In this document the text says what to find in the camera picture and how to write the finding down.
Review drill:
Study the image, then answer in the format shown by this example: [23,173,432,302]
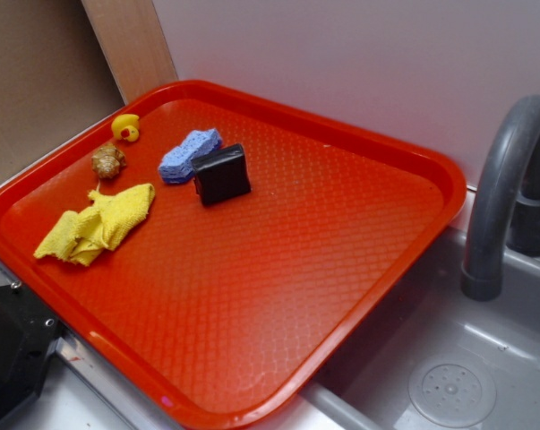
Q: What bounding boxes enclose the grey toy sink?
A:
[296,187,540,430]

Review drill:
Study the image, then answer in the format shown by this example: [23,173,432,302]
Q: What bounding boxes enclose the grey faucet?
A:
[461,95,540,301]

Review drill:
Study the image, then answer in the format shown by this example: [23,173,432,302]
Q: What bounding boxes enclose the black box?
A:
[192,143,252,206]

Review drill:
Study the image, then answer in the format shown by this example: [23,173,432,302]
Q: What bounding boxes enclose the red plastic tray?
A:
[0,81,466,429]

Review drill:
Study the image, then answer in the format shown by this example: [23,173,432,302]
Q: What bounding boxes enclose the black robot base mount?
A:
[0,282,62,425]

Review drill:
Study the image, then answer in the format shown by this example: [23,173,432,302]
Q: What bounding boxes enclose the yellow cloth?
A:
[33,183,156,267]

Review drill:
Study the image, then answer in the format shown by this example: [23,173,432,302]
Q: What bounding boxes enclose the yellow rubber duck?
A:
[111,114,141,142]

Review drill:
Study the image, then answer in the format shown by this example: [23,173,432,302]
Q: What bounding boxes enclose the sink drain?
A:
[408,354,497,429]

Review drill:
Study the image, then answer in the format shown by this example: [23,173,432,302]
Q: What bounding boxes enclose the brown seashell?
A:
[91,142,126,179]

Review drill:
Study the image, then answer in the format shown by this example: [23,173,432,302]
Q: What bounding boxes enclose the blue sponge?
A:
[159,128,222,185]

